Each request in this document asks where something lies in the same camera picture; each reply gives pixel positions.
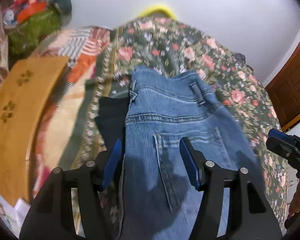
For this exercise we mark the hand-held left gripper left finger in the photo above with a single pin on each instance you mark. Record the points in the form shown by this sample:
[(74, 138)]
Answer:
[(112, 165)]

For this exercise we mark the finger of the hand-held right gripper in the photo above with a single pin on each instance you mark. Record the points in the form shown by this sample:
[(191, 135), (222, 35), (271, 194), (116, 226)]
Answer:
[(280, 140)]

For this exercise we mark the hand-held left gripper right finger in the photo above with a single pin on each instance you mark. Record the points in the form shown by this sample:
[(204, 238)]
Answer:
[(190, 165)]

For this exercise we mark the blue denim pants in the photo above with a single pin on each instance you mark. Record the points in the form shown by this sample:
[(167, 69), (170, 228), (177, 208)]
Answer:
[(170, 120)]

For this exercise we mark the black folded pants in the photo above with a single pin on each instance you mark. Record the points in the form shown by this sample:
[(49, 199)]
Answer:
[(112, 120)]

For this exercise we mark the person's right hand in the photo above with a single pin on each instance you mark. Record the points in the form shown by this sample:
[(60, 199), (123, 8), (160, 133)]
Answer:
[(298, 200)]

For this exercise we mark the brown wooden door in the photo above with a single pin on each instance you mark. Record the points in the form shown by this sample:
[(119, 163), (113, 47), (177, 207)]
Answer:
[(295, 80)]

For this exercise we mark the wooden lap tray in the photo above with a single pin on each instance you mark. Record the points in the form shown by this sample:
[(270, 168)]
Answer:
[(15, 120)]

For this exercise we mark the white crumpled paper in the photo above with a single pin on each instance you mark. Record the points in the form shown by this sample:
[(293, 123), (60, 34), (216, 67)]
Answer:
[(7, 212)]

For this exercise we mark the patchwork quilt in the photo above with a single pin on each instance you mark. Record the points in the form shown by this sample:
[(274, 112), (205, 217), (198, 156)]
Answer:
[(85, 45)]

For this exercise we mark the green floral blanket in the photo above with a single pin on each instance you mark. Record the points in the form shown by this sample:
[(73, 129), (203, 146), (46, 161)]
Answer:
[(165, 42)]

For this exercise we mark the yellow plush cushion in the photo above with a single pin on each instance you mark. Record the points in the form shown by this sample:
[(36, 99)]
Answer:
[(157, 7)]

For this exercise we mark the orange box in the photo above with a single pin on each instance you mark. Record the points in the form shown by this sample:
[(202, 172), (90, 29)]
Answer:
[(31, 8)]

